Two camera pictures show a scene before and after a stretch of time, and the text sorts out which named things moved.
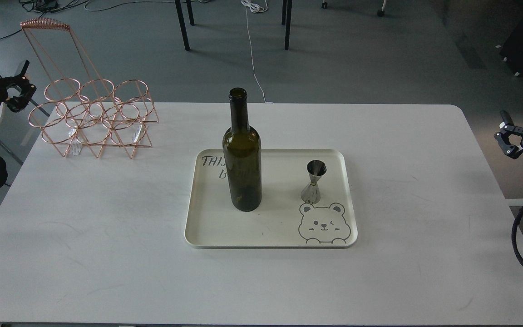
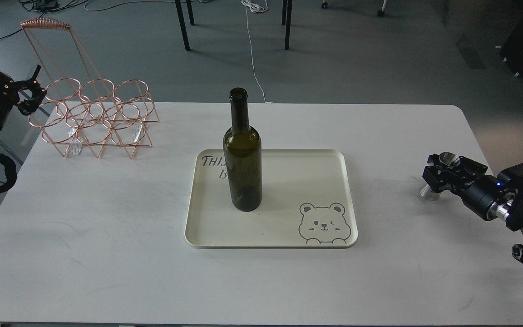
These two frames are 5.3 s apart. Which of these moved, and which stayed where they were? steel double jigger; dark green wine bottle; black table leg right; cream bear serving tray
Moved: steel double jigger
Stayed: cream bear serving tray; dark green wine bottle; black table leg right
